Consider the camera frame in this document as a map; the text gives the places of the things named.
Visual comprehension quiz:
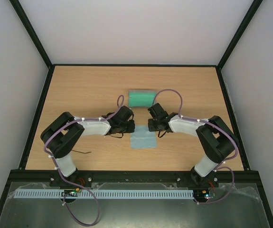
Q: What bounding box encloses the blue cleaning cloth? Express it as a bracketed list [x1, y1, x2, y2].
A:
[130, 125, 157, 149]

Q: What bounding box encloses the grey leather glasses case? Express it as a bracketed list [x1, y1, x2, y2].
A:
[128, 89, 156, 108]

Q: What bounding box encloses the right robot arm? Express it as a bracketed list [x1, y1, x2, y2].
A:
[148, 103, 239, 186]

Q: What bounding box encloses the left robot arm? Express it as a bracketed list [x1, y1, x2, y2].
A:
[40, 106, 135, 184]

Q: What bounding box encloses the metal front tray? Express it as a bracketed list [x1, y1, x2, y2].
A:
[0, 183, 269, 228]

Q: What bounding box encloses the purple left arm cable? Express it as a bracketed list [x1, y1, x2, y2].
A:
[43, 95, 125, 226]

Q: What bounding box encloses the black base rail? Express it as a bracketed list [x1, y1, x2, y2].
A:
[6, 169, 261, 189]

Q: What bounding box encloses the black enclosure frame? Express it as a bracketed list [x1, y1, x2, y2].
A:
[0, 0, 273, 228]

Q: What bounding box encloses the light blue slotted cable duct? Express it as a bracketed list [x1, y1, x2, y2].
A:
[13, 189, 194, 200]

